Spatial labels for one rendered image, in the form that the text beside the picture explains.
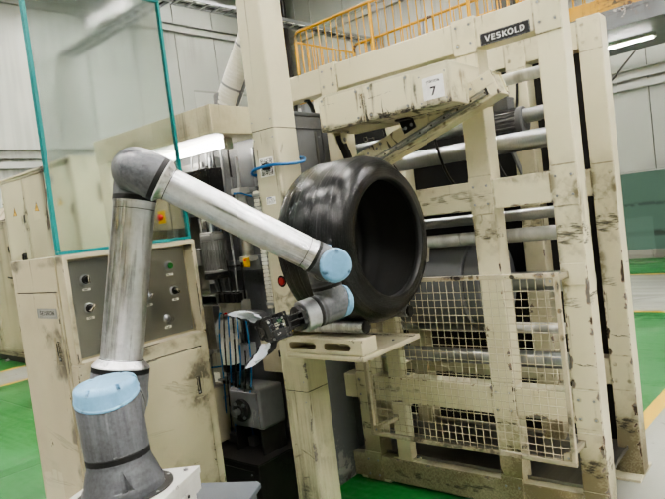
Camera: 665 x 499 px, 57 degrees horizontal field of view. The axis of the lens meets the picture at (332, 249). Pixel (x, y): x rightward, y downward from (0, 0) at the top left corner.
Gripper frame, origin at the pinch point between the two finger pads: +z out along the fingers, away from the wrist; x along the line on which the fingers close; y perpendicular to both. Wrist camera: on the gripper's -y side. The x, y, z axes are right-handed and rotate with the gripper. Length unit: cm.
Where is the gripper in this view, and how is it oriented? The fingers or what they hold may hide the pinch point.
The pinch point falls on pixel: (234, 342)
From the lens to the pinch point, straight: 166.4
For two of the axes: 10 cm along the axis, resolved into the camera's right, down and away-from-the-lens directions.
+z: -8.0, 2.5, -5.4
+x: 3.3, 9.4, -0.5
